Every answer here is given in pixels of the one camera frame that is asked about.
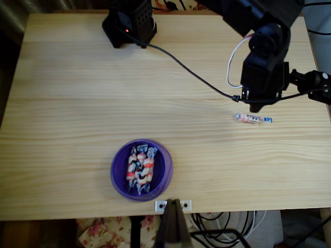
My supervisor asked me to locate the striped candy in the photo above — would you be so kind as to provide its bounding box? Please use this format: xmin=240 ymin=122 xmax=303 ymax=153
xmin=135 ymin=145 xmax=148 ymax=195
xmin=126 ymin=146 xmax=140 ymax=192
xmin=235 ymin=113 xmax=274 ymax=125
xmin=143 ymin=146 xmax=159 ymax=192

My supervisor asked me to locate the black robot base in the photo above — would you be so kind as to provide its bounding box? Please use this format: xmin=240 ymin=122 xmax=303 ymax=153
xmin=101 ymin=0 xmax=158 ymax=49

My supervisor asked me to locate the purple plastic bowl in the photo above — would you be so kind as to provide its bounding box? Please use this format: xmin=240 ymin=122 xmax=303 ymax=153
xmin=110 ymin=138 xmax=174 ymax=203

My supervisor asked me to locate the floral patterned fabric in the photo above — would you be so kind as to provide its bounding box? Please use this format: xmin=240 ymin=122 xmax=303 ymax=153
xmin=152 ymin=0 xmax=205 ymax=11

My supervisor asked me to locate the grey fabric cushion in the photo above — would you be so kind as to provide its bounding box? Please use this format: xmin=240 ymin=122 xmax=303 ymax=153
xmin=227 ymin=210 xmax=283 ymax=248

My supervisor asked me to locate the floral patterned cloth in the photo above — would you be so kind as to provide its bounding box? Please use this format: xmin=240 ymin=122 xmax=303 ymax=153
xmin=76 ymin=214 xmax=193 ymax=248

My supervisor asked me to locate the white and red servo wire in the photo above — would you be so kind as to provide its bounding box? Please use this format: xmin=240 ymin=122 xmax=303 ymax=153
xmin=226 ymin=34 xmax=257 ymax=89

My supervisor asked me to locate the thin black cable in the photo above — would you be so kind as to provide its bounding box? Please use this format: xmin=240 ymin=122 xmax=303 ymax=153
xmin=307 ymin=28 xmax=331 ymax=36

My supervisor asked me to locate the white looped cable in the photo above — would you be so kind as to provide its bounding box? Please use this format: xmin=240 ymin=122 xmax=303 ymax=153
xmin=190 ymin=210 xmax=267 ymax=241

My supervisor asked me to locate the black plug with cable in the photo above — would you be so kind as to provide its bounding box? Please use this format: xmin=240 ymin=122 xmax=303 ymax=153
xmin=152 ymin=0 xmax=192 ymax=11

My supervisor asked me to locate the silver metal bracket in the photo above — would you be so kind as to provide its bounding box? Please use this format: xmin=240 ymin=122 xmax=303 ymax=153
xmin=154 ymin=199 xmax=192 ymax=213

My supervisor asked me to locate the black looped cable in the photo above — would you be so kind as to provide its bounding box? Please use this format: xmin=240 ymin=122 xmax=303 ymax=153
xmin=191 ymin=211 xmax=250 ymax=244

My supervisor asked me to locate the black vertical post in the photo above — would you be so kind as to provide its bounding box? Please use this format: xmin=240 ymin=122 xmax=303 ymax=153
xmin=129 ymin=215 xmax=142 ymax=248

